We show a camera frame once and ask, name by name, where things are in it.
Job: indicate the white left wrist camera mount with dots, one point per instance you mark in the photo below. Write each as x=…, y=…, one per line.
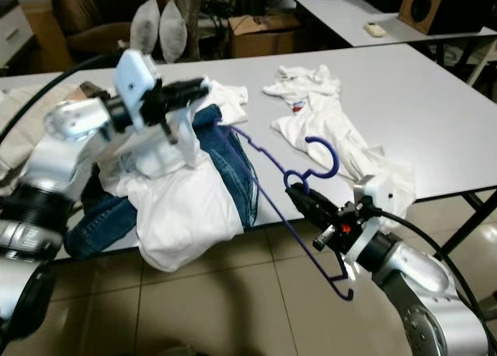
x=136, y=80

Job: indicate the grey white pillow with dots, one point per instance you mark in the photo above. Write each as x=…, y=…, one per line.
x=173, y=31
x=146, y=26

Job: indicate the open brown cardboard box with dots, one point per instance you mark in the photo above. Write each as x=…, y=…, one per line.
x=264, y=39

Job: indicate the wooden loudspeaker box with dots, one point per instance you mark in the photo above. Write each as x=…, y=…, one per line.
x=431, y=6

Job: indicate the blue denim garment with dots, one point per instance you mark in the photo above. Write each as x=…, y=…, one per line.
x=237, y=177

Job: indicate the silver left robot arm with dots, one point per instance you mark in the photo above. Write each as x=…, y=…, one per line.
x=62, y=150

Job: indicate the brown leather armchair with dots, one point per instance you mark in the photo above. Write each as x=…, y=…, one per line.
x=93, y=18

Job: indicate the purple plastic hanger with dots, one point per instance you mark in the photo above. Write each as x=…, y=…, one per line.
x=297, y=176

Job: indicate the black folding table leg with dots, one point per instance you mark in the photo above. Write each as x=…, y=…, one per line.
x=460, y=224

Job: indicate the plain white T-shirt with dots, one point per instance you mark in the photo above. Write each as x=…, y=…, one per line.
x=186, y=216

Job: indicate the white remote control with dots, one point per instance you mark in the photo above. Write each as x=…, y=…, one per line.
x=376, y=29

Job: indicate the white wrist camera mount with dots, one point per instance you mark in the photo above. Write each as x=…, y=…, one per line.
x=380, y=193
x=136, y=80

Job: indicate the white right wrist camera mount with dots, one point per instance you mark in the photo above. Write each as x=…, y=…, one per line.
x=380, y=193

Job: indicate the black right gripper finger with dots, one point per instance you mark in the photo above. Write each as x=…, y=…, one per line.
x=314, y=203
x=312, y=216

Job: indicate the white long desk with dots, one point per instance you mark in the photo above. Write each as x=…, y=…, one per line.
x=349, y=14

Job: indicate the white drawer unit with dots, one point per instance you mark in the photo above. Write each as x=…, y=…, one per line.
x=15, y=33

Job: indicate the white printed T-shirt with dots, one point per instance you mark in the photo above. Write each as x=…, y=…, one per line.
x=318, y=123

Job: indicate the grey draped cloth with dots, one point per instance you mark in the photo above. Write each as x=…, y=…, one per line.
x=190, y=6

